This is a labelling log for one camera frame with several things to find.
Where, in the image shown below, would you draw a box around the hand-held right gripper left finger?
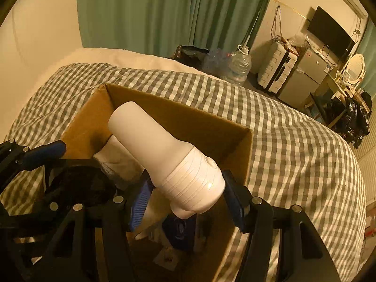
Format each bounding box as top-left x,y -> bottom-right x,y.
35,179 -> 155,282

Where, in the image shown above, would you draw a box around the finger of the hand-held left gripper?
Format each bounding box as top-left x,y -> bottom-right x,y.
0,200 -> 60,242
0,139 -> 67,189

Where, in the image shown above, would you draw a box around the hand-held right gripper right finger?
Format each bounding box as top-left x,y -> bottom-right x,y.
222,169 -> 342,282

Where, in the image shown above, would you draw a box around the blue tissue packet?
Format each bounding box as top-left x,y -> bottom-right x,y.
161,214 -> 198,252

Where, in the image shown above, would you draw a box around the white sock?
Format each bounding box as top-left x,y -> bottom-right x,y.
93,135 -> 147,192

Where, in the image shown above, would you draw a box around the white hair dryer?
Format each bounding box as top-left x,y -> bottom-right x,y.
107,101 -> 227,220

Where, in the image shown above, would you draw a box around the brown cardboard box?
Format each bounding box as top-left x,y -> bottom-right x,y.
44,83 -> 254,282

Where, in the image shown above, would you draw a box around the grey checked blanket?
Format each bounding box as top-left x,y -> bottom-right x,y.
0,63 -> 368,282

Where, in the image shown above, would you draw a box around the clear water jug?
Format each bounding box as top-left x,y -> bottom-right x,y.
224,44 -> 253,86

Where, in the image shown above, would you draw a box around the bag of clear bottles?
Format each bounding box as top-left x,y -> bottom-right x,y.
202,48 -> 233,78

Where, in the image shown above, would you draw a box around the white slatted wardrobe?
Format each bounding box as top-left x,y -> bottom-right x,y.
355,129 -> 376,201

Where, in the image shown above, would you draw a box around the grey small fridge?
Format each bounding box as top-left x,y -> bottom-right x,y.
277,47 -> 331,110

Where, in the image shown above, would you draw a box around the black jacket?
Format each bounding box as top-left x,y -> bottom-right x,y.
328,96 -> 371,149

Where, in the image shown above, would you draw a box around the white suitcase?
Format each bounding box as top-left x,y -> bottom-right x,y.
258,40 -> 299,92

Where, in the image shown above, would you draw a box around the beige dressing table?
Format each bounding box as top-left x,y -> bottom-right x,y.
304,73 -> 362,124

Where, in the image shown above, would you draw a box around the black plastic bag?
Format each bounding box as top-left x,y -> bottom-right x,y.
173,45 -> 210,62

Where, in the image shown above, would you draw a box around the white pole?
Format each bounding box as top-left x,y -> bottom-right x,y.
242,6 -> 262,49

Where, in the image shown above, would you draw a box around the clear plastic bag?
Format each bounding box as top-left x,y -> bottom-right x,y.
286,35 -> 309,51

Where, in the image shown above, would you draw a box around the white oval mirror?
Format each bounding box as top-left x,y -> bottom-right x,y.
340,53 -> 365,86

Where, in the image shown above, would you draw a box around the light green curtain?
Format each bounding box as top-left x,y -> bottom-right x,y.
358,20 -> 376,95

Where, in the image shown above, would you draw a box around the hanging wall cable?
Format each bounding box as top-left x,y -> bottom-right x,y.
270,5 -> 284,41

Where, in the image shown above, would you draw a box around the black wall television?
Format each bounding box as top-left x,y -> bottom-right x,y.
307,5 -> 356,61

